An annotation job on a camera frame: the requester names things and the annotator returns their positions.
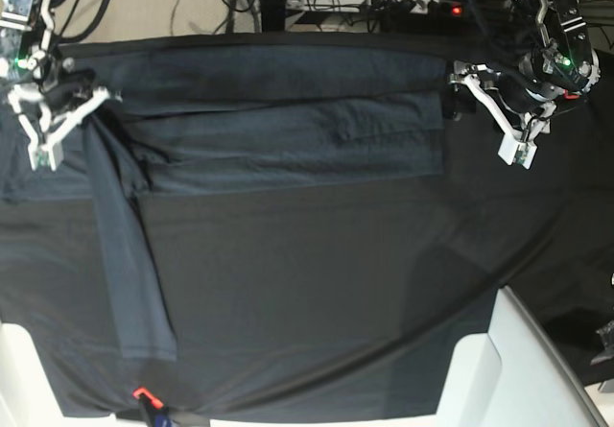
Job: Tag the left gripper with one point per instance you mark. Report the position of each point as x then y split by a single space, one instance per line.
520 104

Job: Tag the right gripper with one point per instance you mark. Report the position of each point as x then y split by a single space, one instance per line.
40 106

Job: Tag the dark grey T-shirt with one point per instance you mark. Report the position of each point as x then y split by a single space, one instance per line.
196 125

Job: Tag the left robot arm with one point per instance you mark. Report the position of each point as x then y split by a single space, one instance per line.
546 62

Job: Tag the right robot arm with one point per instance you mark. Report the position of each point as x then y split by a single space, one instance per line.
30 52

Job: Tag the red black clamp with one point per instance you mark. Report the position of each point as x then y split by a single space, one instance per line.
570 95

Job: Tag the white power strip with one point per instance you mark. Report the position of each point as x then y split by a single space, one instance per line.
412 6

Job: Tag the black table cloth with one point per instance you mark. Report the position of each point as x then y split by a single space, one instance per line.
328 303

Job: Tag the white chair right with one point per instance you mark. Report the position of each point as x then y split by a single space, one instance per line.
512 375

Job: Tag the blue clamp bottom edge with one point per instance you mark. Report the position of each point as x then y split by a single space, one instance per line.
154 412

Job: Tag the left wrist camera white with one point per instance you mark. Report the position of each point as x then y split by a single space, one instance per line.
515 151

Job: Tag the black stand post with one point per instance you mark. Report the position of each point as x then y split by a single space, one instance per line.
273 15

